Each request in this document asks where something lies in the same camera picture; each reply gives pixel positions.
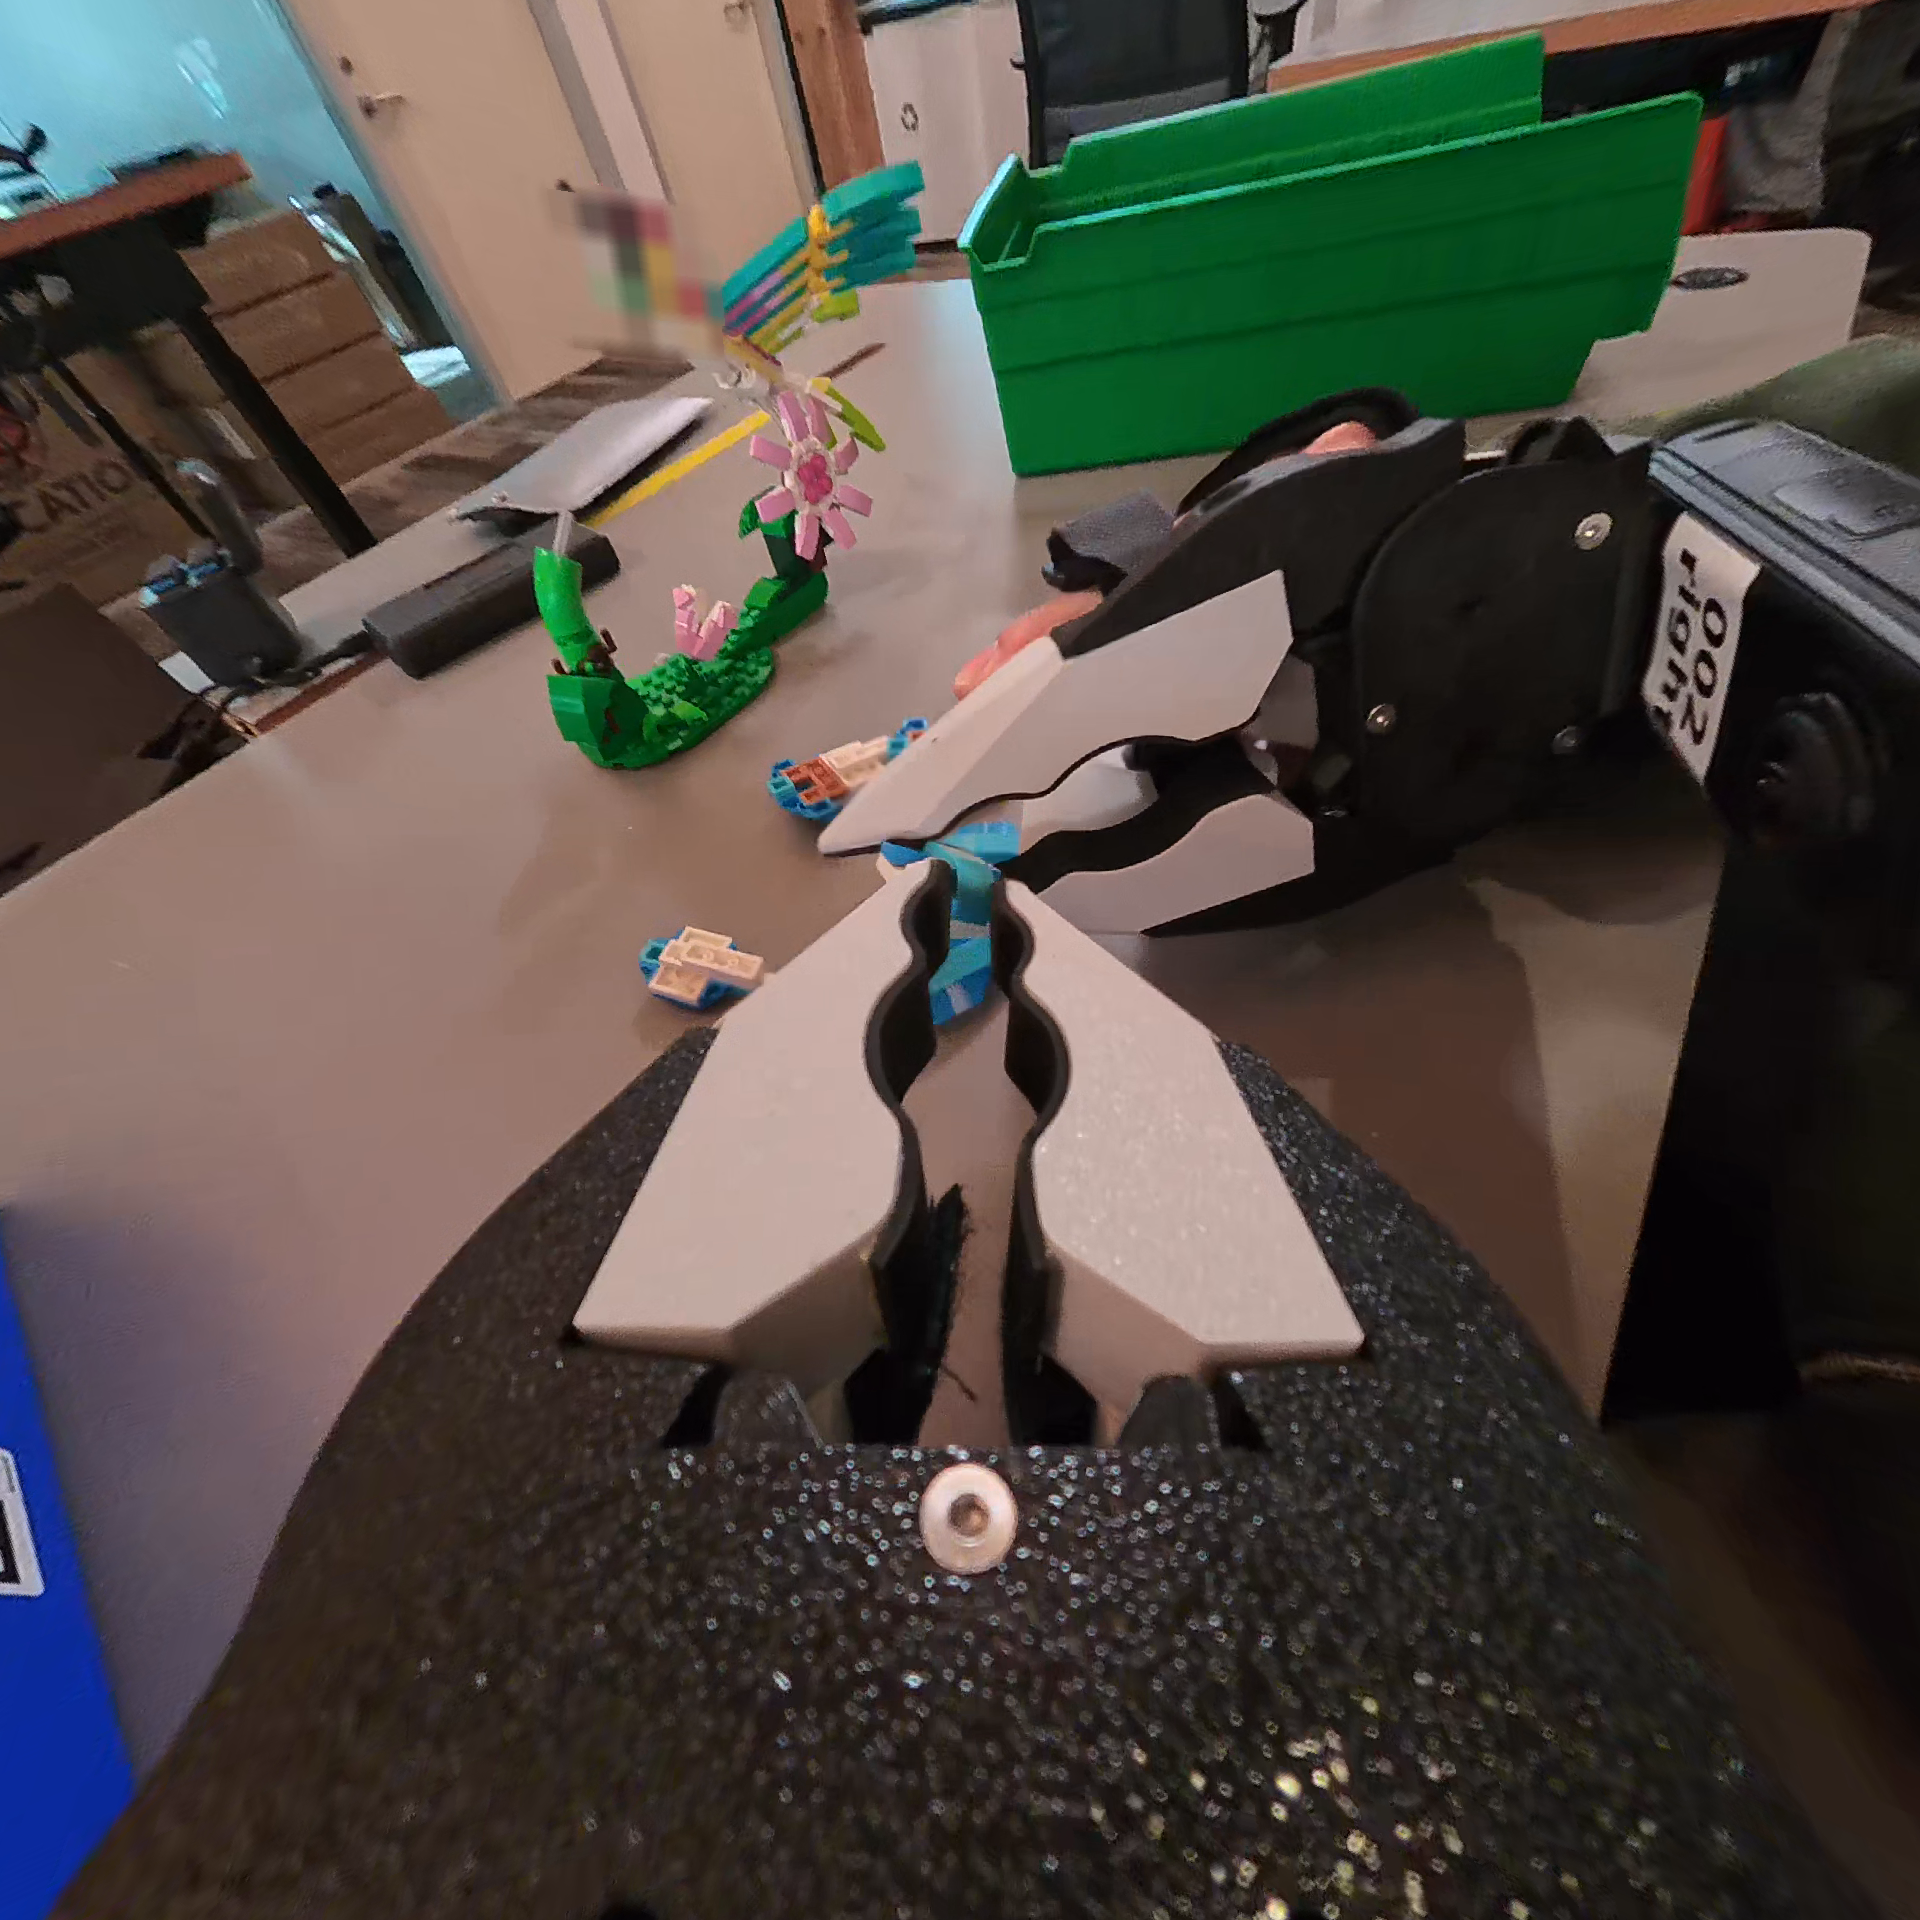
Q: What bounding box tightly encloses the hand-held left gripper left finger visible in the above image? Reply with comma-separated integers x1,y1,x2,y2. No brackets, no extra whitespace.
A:
575,861,965,1444

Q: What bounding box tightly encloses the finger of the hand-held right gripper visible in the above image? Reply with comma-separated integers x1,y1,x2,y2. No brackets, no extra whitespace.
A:
817,566,1306,863
1020,742,1325,942

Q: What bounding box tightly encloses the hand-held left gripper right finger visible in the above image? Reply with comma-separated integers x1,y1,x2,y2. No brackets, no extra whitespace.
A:
995,881,1370,1453

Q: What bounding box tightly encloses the blue and white lego piece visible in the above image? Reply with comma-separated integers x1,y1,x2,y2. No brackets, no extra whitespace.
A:
641,925,768,1008

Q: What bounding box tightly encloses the blue orange white lego piece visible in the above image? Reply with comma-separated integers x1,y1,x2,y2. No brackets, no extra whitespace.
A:
768,718,933,831

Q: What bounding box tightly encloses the green lego flower build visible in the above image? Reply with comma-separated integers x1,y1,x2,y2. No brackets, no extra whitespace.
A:
543,374,890,771

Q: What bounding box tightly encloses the teal striped lego wing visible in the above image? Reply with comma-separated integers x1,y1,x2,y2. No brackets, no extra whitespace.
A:
719,160,929,365

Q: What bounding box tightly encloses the person's right hand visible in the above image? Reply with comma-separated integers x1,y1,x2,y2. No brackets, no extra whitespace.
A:
951,423,1376,702

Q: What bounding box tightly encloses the green plastic bin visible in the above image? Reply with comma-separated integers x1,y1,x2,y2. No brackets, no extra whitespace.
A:
957,30,1706,479

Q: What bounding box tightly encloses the white table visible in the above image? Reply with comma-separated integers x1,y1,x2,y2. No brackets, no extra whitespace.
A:
1661,223,1876,408

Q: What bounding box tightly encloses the yellow strip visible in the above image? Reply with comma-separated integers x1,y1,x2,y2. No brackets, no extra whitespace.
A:
589,411,778,529

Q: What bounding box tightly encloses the silver flat pouch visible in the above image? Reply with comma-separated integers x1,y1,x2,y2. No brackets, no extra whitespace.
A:
452,395,715,527

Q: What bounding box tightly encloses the white recycling bin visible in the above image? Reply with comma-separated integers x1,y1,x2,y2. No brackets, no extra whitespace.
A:
863,12,1040,252

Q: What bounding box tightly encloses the black office chair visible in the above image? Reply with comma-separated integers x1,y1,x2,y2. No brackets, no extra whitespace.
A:
1016,0,1258,168

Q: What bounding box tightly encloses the black power adapter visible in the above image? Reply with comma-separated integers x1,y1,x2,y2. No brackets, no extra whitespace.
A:
364,529,623,681

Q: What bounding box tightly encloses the blue box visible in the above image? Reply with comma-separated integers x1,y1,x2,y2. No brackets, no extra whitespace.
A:
0,1212,138,1920

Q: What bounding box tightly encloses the stack of cardboard boxes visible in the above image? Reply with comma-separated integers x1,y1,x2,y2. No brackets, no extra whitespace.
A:
177,207,455,485

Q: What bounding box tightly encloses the wooden desk with black legs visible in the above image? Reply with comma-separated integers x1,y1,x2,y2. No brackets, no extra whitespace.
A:
0,151,380,559

